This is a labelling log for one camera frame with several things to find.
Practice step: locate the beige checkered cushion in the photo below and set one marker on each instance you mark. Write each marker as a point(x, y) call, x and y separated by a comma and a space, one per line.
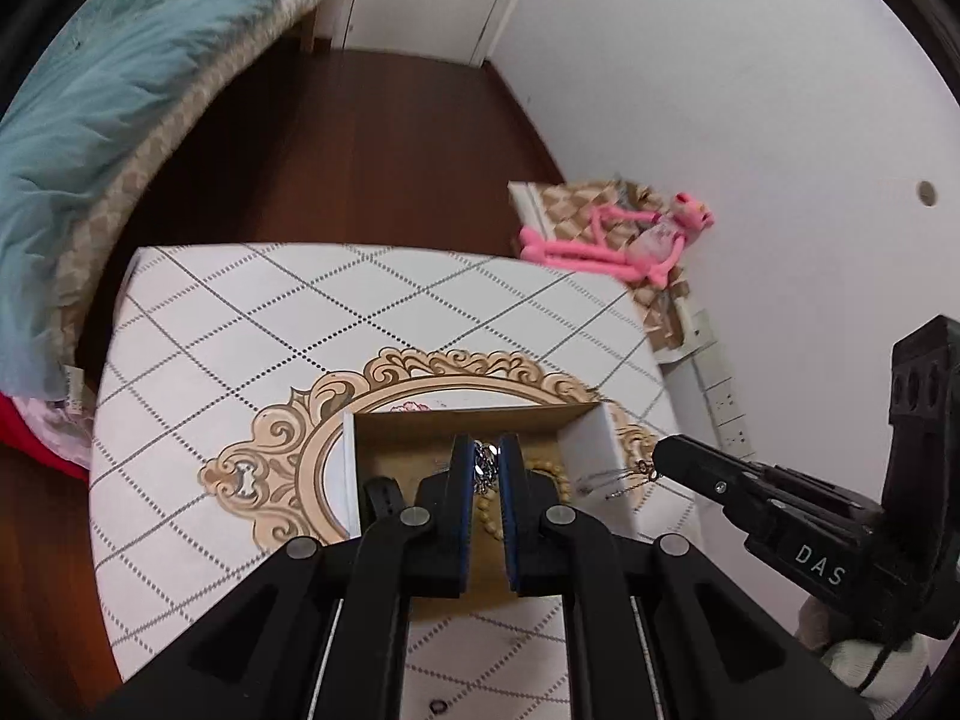
point(570, 199)

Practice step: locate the white pink cloth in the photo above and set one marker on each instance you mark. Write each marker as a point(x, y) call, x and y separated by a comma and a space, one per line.
point(67, 420)

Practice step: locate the light blue blanket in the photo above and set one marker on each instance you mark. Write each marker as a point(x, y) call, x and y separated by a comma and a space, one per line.
point(112, 97)

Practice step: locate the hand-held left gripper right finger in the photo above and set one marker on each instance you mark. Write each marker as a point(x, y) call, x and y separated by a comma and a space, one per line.
point(508, 499)

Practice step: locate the white power strip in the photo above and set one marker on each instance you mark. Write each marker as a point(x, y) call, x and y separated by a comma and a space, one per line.
point(720, 397)

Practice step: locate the person's right hand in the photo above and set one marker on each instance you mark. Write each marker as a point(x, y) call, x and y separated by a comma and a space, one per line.
point(847, 634)

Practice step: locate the red cloth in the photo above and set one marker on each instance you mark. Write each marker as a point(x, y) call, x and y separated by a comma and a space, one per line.
point(30, 435)

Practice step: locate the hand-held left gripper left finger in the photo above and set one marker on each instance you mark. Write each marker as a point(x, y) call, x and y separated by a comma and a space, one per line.
point(469, 499)

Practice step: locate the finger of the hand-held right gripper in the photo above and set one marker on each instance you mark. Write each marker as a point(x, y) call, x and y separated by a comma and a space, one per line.
point(705, 469)

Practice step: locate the beige checkered mattress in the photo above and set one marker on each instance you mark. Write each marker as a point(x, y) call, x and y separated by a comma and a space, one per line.
point(150, 165)

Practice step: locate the pink plush toy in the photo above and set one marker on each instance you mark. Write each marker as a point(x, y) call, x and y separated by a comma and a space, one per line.
point(600, 240)

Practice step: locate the cardboard box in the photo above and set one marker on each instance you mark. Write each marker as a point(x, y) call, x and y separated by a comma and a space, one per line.
point(600, 457)

